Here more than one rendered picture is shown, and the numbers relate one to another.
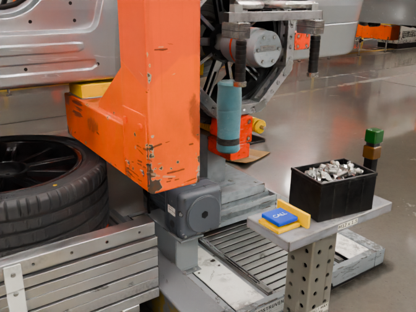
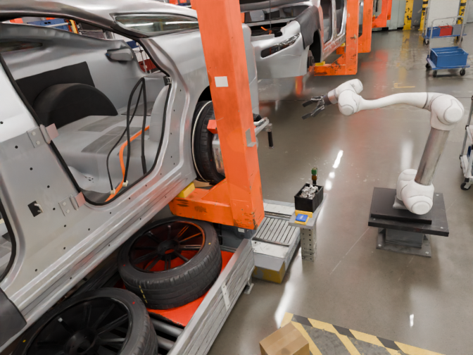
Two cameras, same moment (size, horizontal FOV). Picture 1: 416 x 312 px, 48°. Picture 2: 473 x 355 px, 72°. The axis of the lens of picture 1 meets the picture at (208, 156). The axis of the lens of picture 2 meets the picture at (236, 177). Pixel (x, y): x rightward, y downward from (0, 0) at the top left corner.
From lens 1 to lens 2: 1.25 m
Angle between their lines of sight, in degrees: 24
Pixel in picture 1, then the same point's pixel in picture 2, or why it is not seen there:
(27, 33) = (162, 179)
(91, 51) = (184, 174)
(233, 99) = not seen: hidden behind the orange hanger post
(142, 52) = (245, 179)
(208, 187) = not seen: hidden behind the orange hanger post
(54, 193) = (214, 247)
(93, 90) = (187, 191)
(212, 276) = (262, 249)
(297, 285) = (307, 238)
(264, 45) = not seen: hidden behind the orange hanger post
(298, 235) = (312, 222)
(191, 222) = (252, 232)
